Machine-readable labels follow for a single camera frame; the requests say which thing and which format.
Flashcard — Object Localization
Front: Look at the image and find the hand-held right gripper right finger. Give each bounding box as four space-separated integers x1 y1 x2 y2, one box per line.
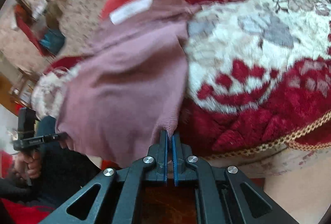
172 132 299 224

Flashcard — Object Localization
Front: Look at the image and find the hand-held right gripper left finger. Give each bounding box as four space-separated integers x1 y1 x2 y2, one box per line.
47 130 168 224

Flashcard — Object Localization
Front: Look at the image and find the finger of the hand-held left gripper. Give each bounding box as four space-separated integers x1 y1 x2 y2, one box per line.
43 132 68 143

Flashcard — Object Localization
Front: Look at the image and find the pink long-sleeved shirt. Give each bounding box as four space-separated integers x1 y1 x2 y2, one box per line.
55 0 203 170

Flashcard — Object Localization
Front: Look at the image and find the person's left hand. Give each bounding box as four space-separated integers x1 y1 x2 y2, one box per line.
15 151 42 179

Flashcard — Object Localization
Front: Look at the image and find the pink floral cloth cover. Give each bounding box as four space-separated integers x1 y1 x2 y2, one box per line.
0 19 44 69

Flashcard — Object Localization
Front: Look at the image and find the person's red clothing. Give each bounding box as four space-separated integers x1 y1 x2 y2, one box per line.
0 198 56 224

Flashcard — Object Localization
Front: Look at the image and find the blue hanging bag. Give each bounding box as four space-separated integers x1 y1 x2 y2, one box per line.
39 29 66 55

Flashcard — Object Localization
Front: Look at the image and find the floral bed sheet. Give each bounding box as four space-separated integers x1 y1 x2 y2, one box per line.
204 145 331 180

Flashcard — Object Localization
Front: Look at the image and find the red and white floral blanket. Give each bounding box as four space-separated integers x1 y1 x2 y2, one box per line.
31 0 331 160

